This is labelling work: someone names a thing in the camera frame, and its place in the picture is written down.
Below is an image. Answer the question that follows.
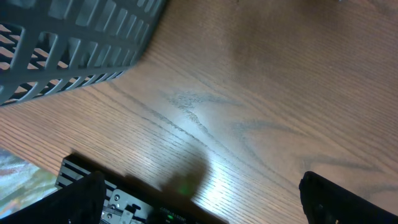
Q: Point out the grey plastic mesh basket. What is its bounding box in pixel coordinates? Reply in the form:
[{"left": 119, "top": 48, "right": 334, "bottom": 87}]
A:
[{"left": 1, "top": 0, "right": 167, "bottom": 106}]

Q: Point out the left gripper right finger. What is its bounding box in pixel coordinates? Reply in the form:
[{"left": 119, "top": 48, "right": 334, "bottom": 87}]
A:
[{"left": 299, "top": 171, "right": 397, "bottom": 224}]

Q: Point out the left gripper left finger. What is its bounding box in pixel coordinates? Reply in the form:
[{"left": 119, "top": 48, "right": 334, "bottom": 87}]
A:
[{"left": 1, "top": 172, "right": 106, "bottom": 224}]

